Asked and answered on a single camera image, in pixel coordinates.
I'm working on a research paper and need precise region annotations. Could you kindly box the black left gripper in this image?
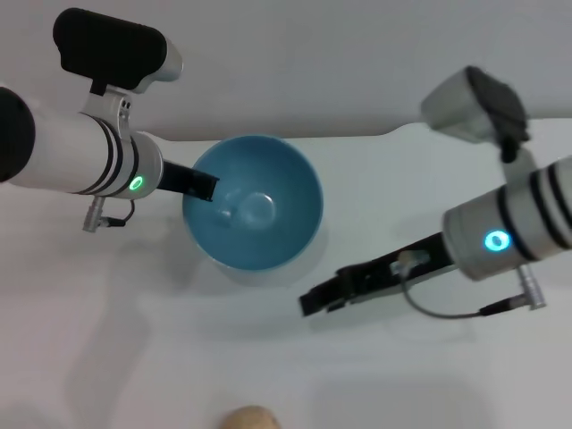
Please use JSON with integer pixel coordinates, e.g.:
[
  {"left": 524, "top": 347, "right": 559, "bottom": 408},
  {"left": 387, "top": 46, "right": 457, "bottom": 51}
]
[{"left": 156, "top": 159, "right": 222, "bottom": 204}]

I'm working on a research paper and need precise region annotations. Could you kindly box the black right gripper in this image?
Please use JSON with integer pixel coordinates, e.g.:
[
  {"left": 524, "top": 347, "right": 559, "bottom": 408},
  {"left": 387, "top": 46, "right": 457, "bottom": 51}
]
[{"left": 298, "top": 231, "right": 458, "bottom": 318}]

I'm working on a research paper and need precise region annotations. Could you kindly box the blue ceramic bowl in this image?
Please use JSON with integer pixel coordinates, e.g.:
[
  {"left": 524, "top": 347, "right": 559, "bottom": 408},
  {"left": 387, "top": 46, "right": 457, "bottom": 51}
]
[{"left": 181, "top": 134, "right": 324, "bottom": 288}]

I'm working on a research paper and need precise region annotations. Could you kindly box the beige egg yolk pastry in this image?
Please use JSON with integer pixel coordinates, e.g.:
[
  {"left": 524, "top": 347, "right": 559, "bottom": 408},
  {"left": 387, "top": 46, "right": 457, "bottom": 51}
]
[{"left": 223, "top": 404, "right": 281, "bottom": 429}]

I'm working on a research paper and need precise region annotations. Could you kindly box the left arm cable with plug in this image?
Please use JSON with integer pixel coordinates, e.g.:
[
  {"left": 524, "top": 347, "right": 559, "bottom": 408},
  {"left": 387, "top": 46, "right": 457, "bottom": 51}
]
[{"left": 81, "top": 197, "right": 137, "bottom": 233}]

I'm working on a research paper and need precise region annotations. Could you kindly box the arm cable with plug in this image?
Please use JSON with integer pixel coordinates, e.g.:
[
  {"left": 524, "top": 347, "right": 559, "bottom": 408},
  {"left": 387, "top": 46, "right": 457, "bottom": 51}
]
[
  {"left": 81, "top": 197, "right": 137, "bottom": 233},
  {"left": 391, "top": 248, "right": 550, "bottom": 319}
]

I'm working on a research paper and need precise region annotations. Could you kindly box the black grey left wrist camera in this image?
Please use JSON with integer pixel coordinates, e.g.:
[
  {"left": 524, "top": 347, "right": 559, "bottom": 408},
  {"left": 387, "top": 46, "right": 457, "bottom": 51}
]
[{"left": 52, "top": 7, "right": 186, "bottom": 130}]

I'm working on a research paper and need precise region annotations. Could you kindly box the right arm cable with plug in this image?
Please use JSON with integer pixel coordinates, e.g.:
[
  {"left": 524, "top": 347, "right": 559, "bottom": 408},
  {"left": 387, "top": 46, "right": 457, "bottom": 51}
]
[{"left": 391, "top": 248, "right": 550, "bottom": 319}]

